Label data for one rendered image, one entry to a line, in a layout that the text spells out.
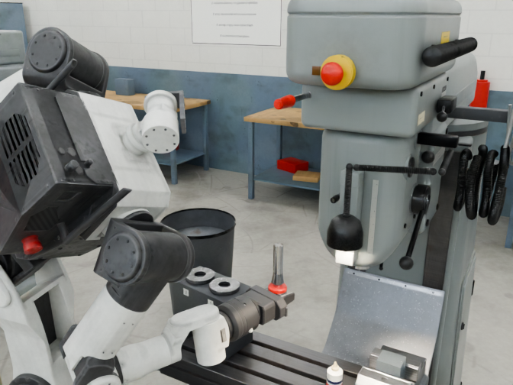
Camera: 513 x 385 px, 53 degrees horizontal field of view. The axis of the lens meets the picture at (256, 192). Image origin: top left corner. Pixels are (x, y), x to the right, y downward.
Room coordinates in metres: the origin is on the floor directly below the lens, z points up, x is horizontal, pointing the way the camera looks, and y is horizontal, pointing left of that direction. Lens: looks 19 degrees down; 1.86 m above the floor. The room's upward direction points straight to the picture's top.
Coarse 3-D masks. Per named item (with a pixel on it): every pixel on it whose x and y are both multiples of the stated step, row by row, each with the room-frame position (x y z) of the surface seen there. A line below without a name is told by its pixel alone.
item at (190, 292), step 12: (192, 276) 1.39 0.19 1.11; (204, 276) 1.39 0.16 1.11; (216, 276) 1.42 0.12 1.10; (180, 288) 1.37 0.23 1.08; (192, 288) 1.34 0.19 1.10; (204, 288) 1.34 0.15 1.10; (216, 288) 1.32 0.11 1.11; (228, 288) 1.32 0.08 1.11; (240, 288) 1.34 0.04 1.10; (180, 300) 1.38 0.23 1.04; (192, 300) 1.34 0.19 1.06; (204, 300) 1.31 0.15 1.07; (216, 300) 1.28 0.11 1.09; (252, 336) 1.35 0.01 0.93; (228, 348) 1.27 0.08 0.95; (240, 348) 1.31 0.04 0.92
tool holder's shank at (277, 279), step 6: (276, 246) 1.14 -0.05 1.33; (282, 246) 1.14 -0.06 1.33; (276, 252) 1.14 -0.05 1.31; (282, 252) 1.15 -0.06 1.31; (276, 258) 1.14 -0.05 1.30; (282, 258) 1.15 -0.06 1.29; (276, 264) 1.14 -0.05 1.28; (282, 264) 1.15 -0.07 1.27; (276, 270) 1.14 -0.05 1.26; (276, 276) 1.14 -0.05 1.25; (282, 276) 1.15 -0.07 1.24; (276, 282) 1.14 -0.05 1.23; (282, 282) 1.14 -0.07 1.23
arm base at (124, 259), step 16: (112, 224) 0.81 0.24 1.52; (128, 224) 0.83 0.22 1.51; (144, 224) 0.87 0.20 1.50; (160, 224) 0.91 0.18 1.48; (112, 240) 0.79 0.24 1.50; (128, 240) 0.77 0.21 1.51; (144, 240) 0.77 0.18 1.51; (112, 256) 0.78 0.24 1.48; (128, 256) 0.76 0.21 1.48; (144, 256) 0.75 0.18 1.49; (192, 256) 0.86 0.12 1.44; (96, 272) 0.79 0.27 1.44; (112, 272) 0.76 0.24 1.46; (128, 272) 0.75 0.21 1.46; (144, 272) 0.75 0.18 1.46
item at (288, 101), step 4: (308, 92) 1.07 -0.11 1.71; (284, 96) 0.98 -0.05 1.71; (288, 96) 0.98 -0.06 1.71; (292, 96) 0.99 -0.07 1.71; (296, 96) 1.02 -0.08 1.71; (300, 96) 1.03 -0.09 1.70; (304, 96) 1.04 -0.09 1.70; (308, 96) 1.06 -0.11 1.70; (276, 100) 0.95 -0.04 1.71; (280, 100) 0.95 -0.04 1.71; (284, 100) 0.96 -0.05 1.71; (288, 100) 0.97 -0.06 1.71; (292, 100) 0.98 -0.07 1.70; (296, 100) 1.01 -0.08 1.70; (300, 100) 1.03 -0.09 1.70; (276, 104) 0.95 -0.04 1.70; (280, 104) 0.95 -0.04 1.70; (284, 104) 0.95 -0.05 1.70; (288, 104) 0.97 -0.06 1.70; (292, 104) 0.98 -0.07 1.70; (276, 108) 0.95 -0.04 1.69; (280, 108) 0.95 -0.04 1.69
